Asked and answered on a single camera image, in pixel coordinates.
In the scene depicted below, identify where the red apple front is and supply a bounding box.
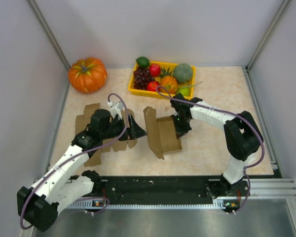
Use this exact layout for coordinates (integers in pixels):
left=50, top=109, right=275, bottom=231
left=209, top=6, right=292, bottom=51
left=146, top=81, right=160, bottom=92

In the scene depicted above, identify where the purple grape bunch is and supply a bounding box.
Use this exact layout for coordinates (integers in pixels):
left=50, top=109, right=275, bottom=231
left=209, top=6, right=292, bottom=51
left=133, top=66, right=155, bottom=90

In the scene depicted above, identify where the orange pumpkin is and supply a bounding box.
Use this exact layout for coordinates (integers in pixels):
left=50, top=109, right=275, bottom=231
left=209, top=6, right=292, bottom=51
left=68, top=57, right=108, bottom=94

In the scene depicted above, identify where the aluminium frame post right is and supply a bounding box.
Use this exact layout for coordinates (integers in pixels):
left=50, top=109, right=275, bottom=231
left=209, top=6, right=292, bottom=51
left=245, top=0, right=293, bottom=72

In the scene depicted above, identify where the light green apple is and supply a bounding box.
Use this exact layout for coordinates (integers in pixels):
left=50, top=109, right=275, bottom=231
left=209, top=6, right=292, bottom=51
left=176, top=82, right=202, bottom=96

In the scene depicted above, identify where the dark green lime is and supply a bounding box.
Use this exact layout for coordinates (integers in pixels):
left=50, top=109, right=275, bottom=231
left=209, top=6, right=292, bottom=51
left=136, top=56, right=150, bottom=68

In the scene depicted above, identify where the green netted melon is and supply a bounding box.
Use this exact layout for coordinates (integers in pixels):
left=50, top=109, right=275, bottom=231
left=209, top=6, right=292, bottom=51
left=173, top=63, right=193, bottom=83

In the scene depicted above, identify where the white slotted cable duct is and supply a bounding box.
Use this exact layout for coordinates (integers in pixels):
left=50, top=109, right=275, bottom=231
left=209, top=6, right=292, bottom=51
left=67, top=199, right=240, bottom=211

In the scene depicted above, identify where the red apple rear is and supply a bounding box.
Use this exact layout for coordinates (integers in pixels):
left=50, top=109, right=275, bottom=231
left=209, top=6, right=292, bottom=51
left=149, top=64, right=161, bottom=77

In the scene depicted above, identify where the brown cardboard box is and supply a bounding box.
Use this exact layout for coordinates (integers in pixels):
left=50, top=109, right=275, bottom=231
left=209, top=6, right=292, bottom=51
left=143, top=106, right=182, bottom=160

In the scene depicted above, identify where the yellow plastic fruit tray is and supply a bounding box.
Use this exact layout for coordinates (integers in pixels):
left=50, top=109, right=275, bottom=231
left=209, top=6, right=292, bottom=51
left=128, top=57, right=197, bottom=99

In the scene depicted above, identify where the aluminium frame post left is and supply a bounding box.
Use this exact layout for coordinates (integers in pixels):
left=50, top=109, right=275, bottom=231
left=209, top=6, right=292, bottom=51
left=27, top=0, right=70, bottom=71

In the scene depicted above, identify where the red apple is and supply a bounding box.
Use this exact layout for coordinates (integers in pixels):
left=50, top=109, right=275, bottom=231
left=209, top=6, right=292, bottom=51
left=146, top=81, right=160, bottom=92
left=149, top=64, right=161, bottom=77

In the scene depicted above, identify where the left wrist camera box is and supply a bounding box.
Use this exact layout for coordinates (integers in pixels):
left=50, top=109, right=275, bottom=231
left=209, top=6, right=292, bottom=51
left=108, top=101, right=124, bottom=118

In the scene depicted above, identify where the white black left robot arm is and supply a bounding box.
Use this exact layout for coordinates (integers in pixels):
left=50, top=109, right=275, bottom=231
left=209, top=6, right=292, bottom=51
left=17, top=109, right=147, bottom=232

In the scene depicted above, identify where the aluminium frame post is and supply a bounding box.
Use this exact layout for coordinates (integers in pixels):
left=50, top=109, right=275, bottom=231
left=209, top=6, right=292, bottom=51
left=27, top=0, right=70, bottom=71
left=245, top=0, right=293, bottom=72

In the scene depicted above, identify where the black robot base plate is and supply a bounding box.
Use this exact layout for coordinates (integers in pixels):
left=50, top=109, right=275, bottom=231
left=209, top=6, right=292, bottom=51
left=88, top=176, right=249, bottom=204

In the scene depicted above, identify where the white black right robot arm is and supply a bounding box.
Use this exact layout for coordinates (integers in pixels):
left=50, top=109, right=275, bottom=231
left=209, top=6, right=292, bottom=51
left=170, top=93, right=265, bottom=198

